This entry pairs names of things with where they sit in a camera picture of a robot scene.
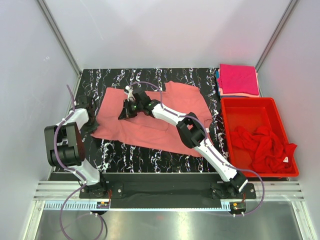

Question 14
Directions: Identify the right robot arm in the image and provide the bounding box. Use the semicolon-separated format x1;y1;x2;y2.
118;86;248;199

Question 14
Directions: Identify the red t shirt in bin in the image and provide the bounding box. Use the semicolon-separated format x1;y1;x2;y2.
230;125;297;174

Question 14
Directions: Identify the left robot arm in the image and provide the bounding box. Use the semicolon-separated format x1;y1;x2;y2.
44;95;108;198

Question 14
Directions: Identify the aluminium corner post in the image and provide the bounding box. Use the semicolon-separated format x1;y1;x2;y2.
35;0;82;78
254;0;301;73

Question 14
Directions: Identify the black marble pattern mat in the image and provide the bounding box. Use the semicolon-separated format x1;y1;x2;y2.
76;68;229;173

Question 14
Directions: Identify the salmon pink t shirt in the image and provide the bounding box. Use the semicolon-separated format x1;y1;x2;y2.
92;81;213;157

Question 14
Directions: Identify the magenta folded t shirt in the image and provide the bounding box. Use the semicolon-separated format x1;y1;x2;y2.
217;64;260;98

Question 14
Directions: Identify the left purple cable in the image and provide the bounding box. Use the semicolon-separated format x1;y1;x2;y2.
56;84;108;240

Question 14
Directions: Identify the purple cable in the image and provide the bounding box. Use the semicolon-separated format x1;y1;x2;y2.
129;81;265;216
56;84;108;240

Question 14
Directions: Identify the white cable duct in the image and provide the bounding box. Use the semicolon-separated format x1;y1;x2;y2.
43;201;232;212

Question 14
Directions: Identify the blue folded t shirt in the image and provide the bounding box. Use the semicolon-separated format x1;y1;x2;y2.
215;69;221;96

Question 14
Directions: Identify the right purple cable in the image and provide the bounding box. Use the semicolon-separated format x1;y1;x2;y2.
129;81;265;216

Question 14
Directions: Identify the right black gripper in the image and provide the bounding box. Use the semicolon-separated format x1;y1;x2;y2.
118;99;143;121

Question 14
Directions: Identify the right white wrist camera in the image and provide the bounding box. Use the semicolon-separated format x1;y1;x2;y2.
124;85;136;102

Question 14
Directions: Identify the left aluminium corner post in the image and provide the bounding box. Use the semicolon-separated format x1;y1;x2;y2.
35;0;82;78

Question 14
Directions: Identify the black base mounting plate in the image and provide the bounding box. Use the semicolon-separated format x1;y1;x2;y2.
79;173;257;211

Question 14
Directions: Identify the right aluminium corner post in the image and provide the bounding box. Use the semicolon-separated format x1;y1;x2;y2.
254;0;301;73

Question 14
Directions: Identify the red plastic bin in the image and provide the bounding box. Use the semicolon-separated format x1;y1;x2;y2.
221;97;299;178

